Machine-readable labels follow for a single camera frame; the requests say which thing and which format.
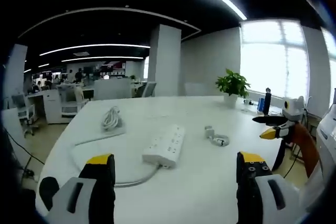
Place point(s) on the small white cup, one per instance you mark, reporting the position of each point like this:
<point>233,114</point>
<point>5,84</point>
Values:
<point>246,101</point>

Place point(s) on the white power strip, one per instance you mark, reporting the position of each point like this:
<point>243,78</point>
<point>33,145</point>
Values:
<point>165,145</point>

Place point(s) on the blue box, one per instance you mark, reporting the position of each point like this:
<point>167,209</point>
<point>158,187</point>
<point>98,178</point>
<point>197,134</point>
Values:
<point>261,104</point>

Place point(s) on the white office chair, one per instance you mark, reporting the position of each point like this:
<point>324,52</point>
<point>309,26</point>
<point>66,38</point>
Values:
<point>69,99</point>
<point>25,113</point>

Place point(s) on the grey office chair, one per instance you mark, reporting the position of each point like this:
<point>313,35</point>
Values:
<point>148,89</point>

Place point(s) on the black slanted leg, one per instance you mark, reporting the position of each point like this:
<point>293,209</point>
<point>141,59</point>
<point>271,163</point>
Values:
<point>279,155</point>

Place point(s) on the green potted plant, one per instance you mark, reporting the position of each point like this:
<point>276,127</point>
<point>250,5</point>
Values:
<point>232,83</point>

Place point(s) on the white office cabinet desk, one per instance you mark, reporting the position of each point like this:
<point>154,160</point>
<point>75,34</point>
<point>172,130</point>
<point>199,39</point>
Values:
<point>50,103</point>

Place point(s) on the bright window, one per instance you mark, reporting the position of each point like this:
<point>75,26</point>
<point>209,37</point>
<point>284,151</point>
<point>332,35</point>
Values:
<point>273,58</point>

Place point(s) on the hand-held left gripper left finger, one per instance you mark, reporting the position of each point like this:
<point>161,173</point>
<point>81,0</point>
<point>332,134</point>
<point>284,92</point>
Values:
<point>102,182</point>

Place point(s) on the dark bottle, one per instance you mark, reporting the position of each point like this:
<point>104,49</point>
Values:
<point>267,102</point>

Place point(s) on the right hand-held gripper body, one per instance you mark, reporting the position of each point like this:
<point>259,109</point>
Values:
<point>294,108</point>

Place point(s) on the white desk partition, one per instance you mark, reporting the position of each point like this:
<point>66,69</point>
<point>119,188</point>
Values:
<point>113,90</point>

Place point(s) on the white charger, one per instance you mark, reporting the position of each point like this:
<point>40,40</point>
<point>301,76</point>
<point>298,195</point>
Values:
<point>209,131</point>

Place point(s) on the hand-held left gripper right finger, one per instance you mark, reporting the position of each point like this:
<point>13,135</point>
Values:
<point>252,182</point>

